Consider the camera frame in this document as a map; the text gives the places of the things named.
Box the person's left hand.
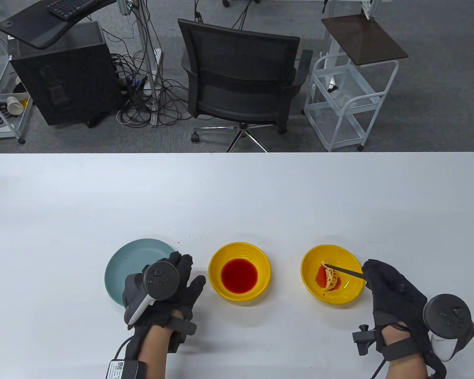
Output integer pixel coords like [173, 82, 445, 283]
[122, 253, 207, 330]

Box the person's right hand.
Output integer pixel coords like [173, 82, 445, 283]
[361, 259, 433, 348]

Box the grey white controller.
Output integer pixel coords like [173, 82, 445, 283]
[423, 294, 474, 362]
[126, 261, 181, 326]

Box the black chopstick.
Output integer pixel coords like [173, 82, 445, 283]
[325, 262, 367, 279]
[324, 261, 367, 278]

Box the red soy sauce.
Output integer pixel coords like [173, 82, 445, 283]
[221, 259, 258, 294]

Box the pale dumpling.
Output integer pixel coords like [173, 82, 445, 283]
[320, 261, 340, 293]

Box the person's left forearm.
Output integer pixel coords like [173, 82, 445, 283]
[136, 326, 170, 379]

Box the person's right forearm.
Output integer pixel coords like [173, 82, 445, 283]
[381, 328, 432, 379]

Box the yellow sauce bowl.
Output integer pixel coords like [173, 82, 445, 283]
[208, 242, 272, 302]

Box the yellow dumpling bowl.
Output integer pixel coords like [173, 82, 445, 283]
[300, 245, 365, 305]

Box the teal plate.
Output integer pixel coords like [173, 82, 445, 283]
[105, 238, 180, 306]

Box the black box with white label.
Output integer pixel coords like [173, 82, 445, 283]
[106, 357, 147, 379]

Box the white rolling cart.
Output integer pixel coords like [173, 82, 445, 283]
[303, 53, 399, 152]

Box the black office chair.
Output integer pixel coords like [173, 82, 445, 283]
[178, 18, 314, 153]

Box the black computer tower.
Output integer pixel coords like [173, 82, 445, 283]
[8, 22, 123, 128]

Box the brown side table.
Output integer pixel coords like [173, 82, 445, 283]
[321, 15, 409, 66]

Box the black keyboard tray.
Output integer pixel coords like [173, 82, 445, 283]
[0, 0, 117, 50]

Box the black keyboard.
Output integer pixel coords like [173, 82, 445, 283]
[47, 0, 103, 20]

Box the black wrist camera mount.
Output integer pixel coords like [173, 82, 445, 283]
[352, 325, 380, 356]
[169, 316, 198, 354]

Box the tangle of black cables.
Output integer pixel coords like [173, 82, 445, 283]
[107, 51, 194, 128]

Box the white wire cart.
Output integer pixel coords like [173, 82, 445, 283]
[0, 36, 34, 145]

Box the aluminium frame post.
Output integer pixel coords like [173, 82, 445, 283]
[359, 0, 393, 20]
[132, 0, 160, 128]

